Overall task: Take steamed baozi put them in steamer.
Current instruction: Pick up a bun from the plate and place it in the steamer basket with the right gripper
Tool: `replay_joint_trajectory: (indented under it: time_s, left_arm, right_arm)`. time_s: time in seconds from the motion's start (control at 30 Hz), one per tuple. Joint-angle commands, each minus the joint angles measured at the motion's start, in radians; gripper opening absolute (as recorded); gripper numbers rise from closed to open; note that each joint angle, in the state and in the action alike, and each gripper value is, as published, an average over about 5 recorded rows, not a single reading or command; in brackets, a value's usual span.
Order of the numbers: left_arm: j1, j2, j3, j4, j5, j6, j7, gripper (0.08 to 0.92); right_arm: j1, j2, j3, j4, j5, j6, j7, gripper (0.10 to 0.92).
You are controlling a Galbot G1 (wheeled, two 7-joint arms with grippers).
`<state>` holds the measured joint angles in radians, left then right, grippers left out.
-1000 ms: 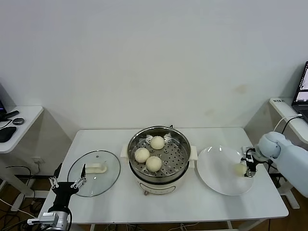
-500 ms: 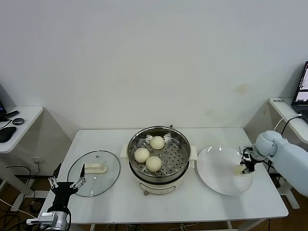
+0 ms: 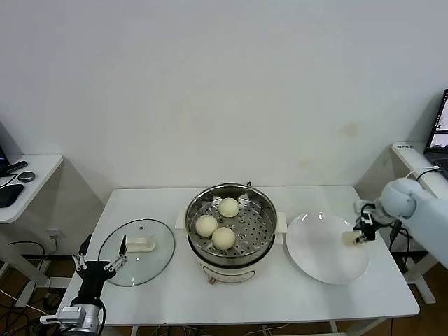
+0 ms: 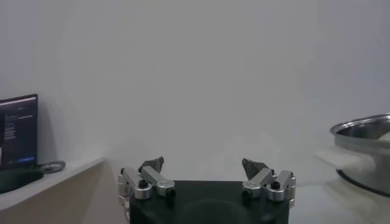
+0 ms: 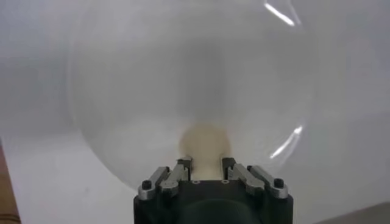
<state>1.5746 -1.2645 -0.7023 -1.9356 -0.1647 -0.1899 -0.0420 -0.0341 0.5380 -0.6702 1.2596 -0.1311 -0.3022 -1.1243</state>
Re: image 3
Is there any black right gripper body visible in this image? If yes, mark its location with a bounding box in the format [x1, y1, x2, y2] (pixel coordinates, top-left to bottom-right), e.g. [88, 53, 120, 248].
[355, 218, 378, 243]

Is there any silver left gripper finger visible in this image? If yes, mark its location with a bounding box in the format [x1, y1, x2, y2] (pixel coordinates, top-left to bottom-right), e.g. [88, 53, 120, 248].
[72, 233, 92, 273]
[104, 234, 127, 273]

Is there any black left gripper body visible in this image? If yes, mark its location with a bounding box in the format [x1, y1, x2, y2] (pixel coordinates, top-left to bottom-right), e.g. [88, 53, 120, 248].
[78, 261, 118, 309]

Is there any glass lid with cream handle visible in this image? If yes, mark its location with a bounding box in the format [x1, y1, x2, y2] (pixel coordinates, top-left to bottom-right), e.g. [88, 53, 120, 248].
[97, 218, 176, 287]

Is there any stainless steel steamer basket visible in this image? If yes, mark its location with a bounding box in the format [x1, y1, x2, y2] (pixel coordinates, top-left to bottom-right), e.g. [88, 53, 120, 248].
[185, 183, 278, 257]

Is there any white round plate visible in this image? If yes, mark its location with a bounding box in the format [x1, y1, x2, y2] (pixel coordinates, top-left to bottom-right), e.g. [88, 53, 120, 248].
[286, 211, 371, 285]

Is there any white side desk with monitor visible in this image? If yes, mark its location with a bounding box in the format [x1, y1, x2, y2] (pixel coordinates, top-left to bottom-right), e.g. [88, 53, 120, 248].
[0, 153, 64, 308]

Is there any black computer mouse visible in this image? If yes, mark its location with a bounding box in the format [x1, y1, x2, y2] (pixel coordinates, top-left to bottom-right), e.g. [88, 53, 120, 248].
[0, 184, 25, 207]

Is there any cream electric cooker base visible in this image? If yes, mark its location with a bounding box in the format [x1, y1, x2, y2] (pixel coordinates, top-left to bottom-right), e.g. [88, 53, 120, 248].
[174, 181, 288, 285]

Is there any black open laptop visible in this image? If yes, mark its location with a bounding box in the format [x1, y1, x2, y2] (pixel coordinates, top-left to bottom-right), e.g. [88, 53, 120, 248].
[423, 89, 448, 165]

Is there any black computer monitor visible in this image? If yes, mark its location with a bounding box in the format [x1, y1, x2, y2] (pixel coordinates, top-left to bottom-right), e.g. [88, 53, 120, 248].
[0, 118, 12, 178]

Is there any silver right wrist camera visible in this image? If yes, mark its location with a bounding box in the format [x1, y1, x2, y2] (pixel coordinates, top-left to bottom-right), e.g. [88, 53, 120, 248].
[355, 199, 377, 225]

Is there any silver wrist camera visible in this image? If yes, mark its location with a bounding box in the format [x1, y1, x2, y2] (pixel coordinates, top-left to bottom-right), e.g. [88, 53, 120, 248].
[39, 306, 87, 329]
[355, 199, 377, 225]

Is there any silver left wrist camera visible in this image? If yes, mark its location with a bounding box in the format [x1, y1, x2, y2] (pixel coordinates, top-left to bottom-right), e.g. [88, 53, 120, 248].
[39, 306, 87, 329]

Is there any black floor cable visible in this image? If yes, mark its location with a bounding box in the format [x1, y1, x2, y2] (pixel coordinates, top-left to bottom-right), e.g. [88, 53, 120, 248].
[6, 240, 48, 262]

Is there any white charging cable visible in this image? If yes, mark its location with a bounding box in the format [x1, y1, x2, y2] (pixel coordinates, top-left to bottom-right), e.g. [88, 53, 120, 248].
[407, 165, 439, 183]

